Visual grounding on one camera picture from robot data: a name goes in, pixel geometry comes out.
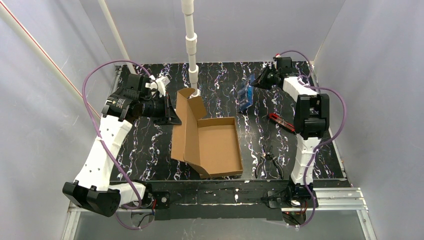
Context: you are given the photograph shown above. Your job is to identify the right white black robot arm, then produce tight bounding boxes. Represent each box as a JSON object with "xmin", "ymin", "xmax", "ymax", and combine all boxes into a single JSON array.
[{"xmin": 251, "ymin": 54, "xmax": 330, "ymax": 206}]

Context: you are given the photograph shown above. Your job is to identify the brown cardboard express box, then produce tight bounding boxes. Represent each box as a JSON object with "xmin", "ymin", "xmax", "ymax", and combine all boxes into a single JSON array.
[{"xmin": 170, "ymin": 88, "xmax": 244, "ymax": 179}]

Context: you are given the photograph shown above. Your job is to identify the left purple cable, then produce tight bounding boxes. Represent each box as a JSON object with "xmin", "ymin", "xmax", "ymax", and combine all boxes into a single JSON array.
[{"xmin": 81, "ymin": 59, "xmax": 157, "ymax": 231}]

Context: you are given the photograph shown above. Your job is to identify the white PVC pipe frame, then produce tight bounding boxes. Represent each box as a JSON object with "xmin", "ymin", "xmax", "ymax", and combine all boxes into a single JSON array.
[{"xmin": 0, "ymin": 0, "xmax": 187, "ymax": 124}]

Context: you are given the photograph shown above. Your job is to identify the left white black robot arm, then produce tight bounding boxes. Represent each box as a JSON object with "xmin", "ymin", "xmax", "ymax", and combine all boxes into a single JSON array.
[{"xmin": 62, "ymin": 73, "xmax": 182, "ymax": 217}]

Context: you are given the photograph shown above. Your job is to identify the blue packaged item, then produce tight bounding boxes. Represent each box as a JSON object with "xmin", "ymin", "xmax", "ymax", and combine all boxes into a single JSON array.
[{"xmin": 237, "ymin": 74, "xmax": 255, "ymax": 113}]

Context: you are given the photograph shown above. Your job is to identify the red black utility knife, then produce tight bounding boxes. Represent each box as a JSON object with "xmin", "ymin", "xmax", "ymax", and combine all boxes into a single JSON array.
[{"xmin": 268, "ymin": 113, "xmax": 296, "ymax": 134}]

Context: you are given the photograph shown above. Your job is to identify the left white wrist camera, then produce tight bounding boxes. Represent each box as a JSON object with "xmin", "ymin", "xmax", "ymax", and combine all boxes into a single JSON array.
[{"xmin": 145, "ymin": 75, "xmax": 170, "ymax": 97}]

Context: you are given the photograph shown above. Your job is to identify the black grey wire stripper pliers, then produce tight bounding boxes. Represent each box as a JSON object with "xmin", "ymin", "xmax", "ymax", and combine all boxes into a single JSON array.
[{"xmin": 254, "ymin": 145, "xmax": 284, "ymax": 180}]

